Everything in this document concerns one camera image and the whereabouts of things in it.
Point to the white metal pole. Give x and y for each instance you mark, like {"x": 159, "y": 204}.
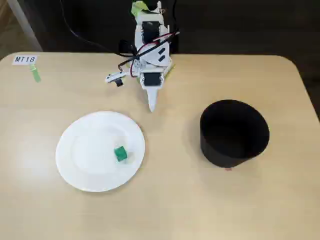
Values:
{"x": 25, "y": 25}

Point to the green cube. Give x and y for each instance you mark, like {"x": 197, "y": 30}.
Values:
{"x": 121, "y": 153}

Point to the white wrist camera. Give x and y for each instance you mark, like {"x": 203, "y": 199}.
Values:
{"x": 113, "y": 77}

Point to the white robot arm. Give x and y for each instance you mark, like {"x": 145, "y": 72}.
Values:
{"x": 165, "y": 32}

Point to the green tape strip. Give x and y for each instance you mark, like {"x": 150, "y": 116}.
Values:
{"x": 35, "y": 73}

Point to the white round dish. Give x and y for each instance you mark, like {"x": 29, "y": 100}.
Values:
{"x": 92, "y": 155}

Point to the white paper label MT18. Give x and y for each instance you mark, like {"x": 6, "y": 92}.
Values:
{"x": 24, "y": 60}

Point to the green tape wad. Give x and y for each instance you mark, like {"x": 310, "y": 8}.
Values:
{"x": 137, "y": 8}

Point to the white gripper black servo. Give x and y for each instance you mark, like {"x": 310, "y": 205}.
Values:
{"x": 152, "y": 79}

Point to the black round pot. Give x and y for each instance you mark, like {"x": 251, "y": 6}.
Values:
{"x": 232, "y": 135}

